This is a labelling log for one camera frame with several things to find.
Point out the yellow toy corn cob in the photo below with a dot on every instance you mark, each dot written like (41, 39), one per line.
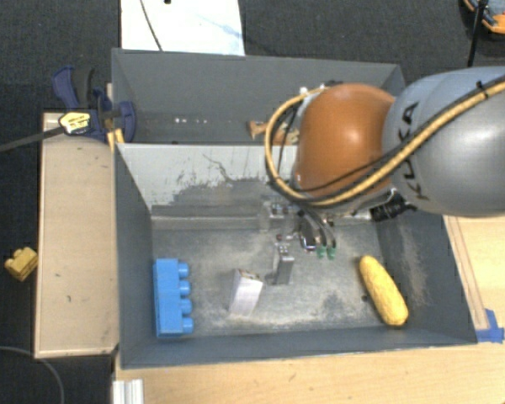
(383, 290)

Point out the brown wooden piece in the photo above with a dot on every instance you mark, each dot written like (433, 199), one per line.
(256, 129)

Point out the blue toy brick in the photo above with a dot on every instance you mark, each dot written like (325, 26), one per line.
(168, 295)

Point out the white small box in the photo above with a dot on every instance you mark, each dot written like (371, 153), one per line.
(246, 295)

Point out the pale wood board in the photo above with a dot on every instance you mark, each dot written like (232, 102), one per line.
(78, 242)

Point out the grey metal bin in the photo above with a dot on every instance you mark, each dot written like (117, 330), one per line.
(219, 242)

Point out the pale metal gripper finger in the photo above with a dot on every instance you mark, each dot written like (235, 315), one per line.
(273, 215)
(284, 269)

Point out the black cylinder on white bracket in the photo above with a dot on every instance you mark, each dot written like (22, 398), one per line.
(388, 211)

